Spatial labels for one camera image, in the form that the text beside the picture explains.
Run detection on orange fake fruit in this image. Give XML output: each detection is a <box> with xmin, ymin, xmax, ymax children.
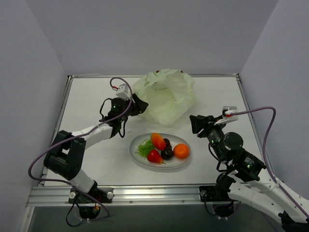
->
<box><xmin>173</xmin><ymin>144</ymin><xmax>190</xmax><ymax>160</ymax></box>

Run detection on dark purple fake fruit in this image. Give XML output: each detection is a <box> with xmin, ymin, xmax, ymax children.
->
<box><xmin>163</xmin><ymin>138</ymin><xmax>172</xmax><ymax>147</ymax></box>

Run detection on translucent plastic bag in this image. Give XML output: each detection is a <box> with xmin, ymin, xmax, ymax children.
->
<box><xmin>132</xmin><ymin>69</ymin><xmax>196</xmax><ymax>126</ymax></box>

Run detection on dark round fake fruit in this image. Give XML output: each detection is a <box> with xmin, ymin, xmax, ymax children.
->
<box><xmin>160</xmin><ymin>147</ymin><xmax>174</xmax><ymax>160</ymax></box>

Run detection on orange yellow oblong fruit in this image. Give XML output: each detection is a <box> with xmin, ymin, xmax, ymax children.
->
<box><xmin>150</xmin><ymin>132</ymin><xmax>166</xmax><ymax>151</ymax></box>

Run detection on green fake grapes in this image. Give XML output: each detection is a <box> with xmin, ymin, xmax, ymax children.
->
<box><xmin>135</xmin><ymin>139</ymin><xmax>155</xmax><ymax>158</ymax></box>

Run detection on red yellow fake fruit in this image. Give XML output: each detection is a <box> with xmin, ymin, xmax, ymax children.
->
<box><xmin>147</xmin><ymin>149</ymin><xmax>165</xmax><ymax>164</ymax></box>

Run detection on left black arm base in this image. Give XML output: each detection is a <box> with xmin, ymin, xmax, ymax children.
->
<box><xmin>68</xmin><ymin>184</ymin><xmax>114</xmax><ymax>221</ymax></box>

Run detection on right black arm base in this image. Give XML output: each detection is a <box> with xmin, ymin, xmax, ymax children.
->
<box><xmin>199</xmin><ymin>185</ymin><xmax>241</xmax><ymax>220</ymax></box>

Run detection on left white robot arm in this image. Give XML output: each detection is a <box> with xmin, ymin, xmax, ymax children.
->
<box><xmin>43</xmin><ymin>94</ymin><xmax>149</xmax><ymax>203</ymax></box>

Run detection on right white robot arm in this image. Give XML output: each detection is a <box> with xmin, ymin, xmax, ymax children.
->
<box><xmin>189</xmin><ymin>115</ymin><xmax>309</xmax><ymax>232</ymax></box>

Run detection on white oval plate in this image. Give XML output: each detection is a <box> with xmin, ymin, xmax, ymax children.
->
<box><xmin>129</xmin><ymin>133</ymin><xmax>191</xmax><ymax>170</ymax></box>

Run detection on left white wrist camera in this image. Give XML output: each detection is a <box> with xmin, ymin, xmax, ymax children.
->
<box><xmin>116</xmin><ymin>84</ymin><xmax>131</xmax><ymax>100</ymax></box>

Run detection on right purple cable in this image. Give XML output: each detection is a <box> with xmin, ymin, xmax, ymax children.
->
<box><xmin>225</xmin><ymin>106</ymin><xmax>309</xmax><ymax>218</ymax></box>

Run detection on purple cable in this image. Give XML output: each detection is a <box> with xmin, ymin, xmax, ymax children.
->
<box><xmin>28</xmin><ymin>77</ymin><xmax>134</xmax><ymax>220</ymax></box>
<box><xmin>225</xmin><ymin>106</ymin><xmax>309</xmax><ymax>218</ymax></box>

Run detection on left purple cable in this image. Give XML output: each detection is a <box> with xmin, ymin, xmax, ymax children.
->
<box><xmin>28</xmin><ymin>77</ymin><xmax>134</xmax><ymax>220</ymax></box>

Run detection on aluminium front rail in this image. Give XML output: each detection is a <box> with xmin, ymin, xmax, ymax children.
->
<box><xmin>26</xmin><ymin>184</ymin><xmax>214</xmax><ymax>207</ymax></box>

